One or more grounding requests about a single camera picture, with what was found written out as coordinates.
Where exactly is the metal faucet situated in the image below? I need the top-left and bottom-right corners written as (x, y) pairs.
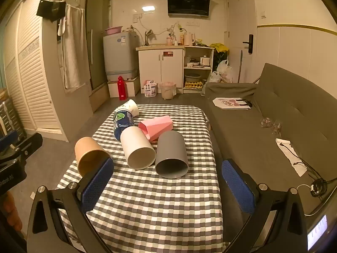
top-left (144, 30), bottom-right (155, 46)

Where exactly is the white louvered wardrobe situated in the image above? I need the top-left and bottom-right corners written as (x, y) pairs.
top-left (3, 3), bottom-right (69, 138)

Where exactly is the pink faceted cup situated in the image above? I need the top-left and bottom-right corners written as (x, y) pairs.
top-left (138, 115), bottom-right (174, 142)

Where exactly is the white hanging towel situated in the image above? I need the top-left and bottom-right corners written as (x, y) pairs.
top-left (64, 4), bottom-right (87, 90)

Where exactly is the white washing machine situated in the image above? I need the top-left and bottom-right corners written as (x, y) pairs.
top-left (103, 31), bottom-right (139, 81)

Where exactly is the glass shower door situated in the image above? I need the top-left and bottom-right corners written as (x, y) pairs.
top-left (86, 0), bottom-right (112, 90)

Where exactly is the translucent plastic bag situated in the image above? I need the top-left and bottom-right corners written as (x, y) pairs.
top-left (201, 71), bottom-right (223, 97)

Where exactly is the white washing machine base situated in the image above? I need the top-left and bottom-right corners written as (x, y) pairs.
top-left (107, 76), bottom-right (141, 98)

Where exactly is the grey checkered tablecloth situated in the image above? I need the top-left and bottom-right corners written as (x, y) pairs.
top-left (56, 104), bottom-right (224, 253)

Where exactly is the trash bin with pink bag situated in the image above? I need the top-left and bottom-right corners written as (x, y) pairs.
top-left (159, 82), bottom-right (176, 100)

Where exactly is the person's left hand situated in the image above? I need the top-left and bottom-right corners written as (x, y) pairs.
top-left (0, 190), bottom-right (23, 243)

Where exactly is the black cable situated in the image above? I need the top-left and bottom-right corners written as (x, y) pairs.
top-left (280, 142), bottom-right (337, 198)

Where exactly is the white tote bag pink print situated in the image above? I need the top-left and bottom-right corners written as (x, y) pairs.
top-left (212, 97), bottom-right (253, 110)

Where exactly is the broom stick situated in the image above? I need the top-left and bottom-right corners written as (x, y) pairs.
top-left (237, 49), bottom-right (243, 83)

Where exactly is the red bottle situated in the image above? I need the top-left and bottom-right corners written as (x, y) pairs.
top-left (117, 75), bottom-right (127, 101)

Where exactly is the white device with display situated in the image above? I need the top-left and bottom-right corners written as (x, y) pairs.
top-left (305, 213), bottom-right (329, 252)

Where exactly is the pink basin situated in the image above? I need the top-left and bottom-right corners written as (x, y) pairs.
top-left (104, 26), bottom-right (123, 35)

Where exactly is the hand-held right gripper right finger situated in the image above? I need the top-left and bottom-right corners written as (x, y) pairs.
top-left (221, 159), bottom-right (309, 253)

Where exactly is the grey plastic cup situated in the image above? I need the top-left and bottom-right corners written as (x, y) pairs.
top-left (155, 131), bottom-right (189, 179)

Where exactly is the crumpled clear plastic wrap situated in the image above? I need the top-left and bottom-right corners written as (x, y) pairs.
top-left (259, 116), bottom-right (282, 135)

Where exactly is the blue printed cup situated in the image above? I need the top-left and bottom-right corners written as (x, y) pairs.
top-left (113, 108), bottom-right (135, 141)

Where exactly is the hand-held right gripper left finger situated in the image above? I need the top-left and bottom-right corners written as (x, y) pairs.
top-left (26, 157), bottom-right (115, 253)

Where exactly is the grey fabric sofa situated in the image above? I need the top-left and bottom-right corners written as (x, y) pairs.
top-left (204, 63), bottom-right (337, 217)

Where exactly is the brown paper cup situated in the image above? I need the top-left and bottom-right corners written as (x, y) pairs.
top-left (74, 136), bottom-right (113, 178)

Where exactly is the white cloth pouch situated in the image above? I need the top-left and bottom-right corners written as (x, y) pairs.
top-left (275, 138), bottom-right (308, 177)

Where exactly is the small white paper cup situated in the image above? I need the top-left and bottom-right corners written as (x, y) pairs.
top-left (122, 99), bottom-right (139, 117)

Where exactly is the black door lock handle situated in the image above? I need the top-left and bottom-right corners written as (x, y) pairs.
top-left (242, 34), bottom-right (254, 54)

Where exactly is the white kitchen cabinet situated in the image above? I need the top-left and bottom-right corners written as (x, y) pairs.
top-left (135, 45), bottom-right (214, 94)

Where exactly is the white plastic bag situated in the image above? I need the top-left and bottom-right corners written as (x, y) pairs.
top-left (216, 60), bottom-right (234, 82)

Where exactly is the white door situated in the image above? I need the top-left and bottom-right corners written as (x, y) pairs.
top-left (226, 0), bottom-right (258, 85)

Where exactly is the yellow bag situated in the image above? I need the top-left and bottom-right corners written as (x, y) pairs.
top-left (210, 43), bottom-right (229, 53)

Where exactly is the white plastic cup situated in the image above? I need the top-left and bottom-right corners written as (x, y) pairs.
top-left (120, 126), bottom-right (156, 170)

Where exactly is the pink kettle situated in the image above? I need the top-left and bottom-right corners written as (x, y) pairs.
top-left (183, 32), bottom-right (196, 46)

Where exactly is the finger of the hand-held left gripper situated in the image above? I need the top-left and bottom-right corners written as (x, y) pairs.
top-left (12, 132), bottom-right (44, 159)
top-left (0, 132), bottom-right (19, 153)

